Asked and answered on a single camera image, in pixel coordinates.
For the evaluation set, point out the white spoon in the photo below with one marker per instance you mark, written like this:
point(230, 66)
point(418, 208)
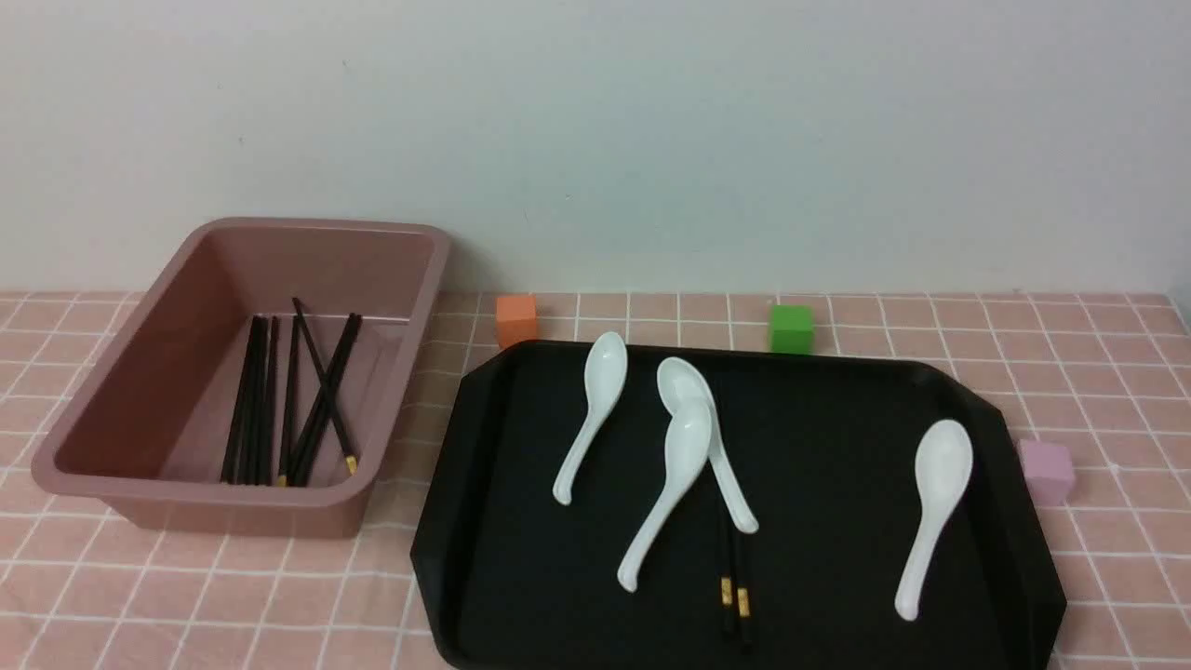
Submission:
point(943, 463)
point(685, 451)
point(678, 381)
point(604, 376)

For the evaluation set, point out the black chopstick bin far left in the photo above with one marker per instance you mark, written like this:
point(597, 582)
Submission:
point(236, 430)

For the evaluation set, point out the black chopstick bin right pair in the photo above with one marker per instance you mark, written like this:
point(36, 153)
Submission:
point(321, 400)

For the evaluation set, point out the pink plastic bin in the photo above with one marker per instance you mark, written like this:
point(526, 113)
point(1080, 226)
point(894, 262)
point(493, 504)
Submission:
point(147, 431)

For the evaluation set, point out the green cube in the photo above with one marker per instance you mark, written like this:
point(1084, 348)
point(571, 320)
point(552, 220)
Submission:
point(791, 329)

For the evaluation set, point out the black chopstick bin gold tip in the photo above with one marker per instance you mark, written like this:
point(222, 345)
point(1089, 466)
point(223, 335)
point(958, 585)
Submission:
point(288, 410)

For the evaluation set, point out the white spoon right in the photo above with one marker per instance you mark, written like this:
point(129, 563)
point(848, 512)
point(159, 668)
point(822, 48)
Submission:
point(943, 463)

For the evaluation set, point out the black chopstick bin rightmost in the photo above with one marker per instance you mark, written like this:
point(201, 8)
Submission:
point(324, 409)

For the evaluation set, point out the pink cube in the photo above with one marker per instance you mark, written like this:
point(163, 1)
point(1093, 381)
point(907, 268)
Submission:
point(1048, 471)

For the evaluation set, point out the white spoon centre front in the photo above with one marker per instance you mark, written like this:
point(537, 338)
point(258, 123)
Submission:
point(685, 451)

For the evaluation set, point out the black chopstick gold band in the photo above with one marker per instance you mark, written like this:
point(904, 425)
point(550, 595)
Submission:
point(726, 573)
point(741, 584)

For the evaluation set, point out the white spoon far left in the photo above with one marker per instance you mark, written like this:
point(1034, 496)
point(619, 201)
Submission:
point(604, 376)

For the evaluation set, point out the orange cube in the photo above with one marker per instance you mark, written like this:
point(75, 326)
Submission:
point(516, 319)

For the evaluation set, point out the pink checkered tablecloth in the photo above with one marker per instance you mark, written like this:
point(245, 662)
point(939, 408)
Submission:
point(1104, 374)

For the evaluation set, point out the white spoon centre back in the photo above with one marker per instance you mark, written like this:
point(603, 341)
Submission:
point(678, 381)

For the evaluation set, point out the black plastic tray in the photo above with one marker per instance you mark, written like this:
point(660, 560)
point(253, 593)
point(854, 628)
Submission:
point(824, 448)

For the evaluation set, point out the black chopstick crossing in bin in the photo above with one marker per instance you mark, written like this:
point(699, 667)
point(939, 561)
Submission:
point(321, 381)

